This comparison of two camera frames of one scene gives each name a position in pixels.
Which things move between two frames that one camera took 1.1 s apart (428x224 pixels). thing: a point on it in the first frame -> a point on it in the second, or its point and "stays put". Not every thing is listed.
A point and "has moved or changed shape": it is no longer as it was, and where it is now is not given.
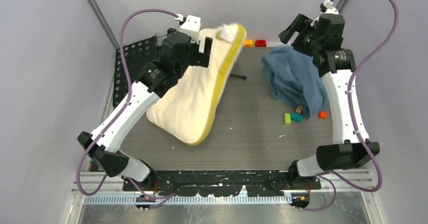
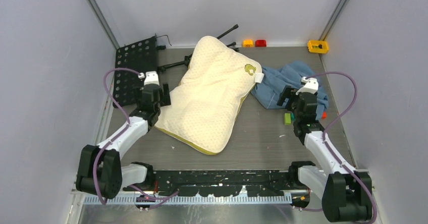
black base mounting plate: [224, 182] stays put
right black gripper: [302, 23] -> [285, 94]
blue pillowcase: [294, 77] has moved or changed shape
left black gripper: [200, 58] -> [164, 99]
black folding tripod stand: [244, 77] -> [186, 60]
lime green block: [287, 119] stays put
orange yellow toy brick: [248, 43] stays put
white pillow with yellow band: [183, 110] has moved or changed shape
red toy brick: [260, 43] stays put
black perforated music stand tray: [138, 55] stays put
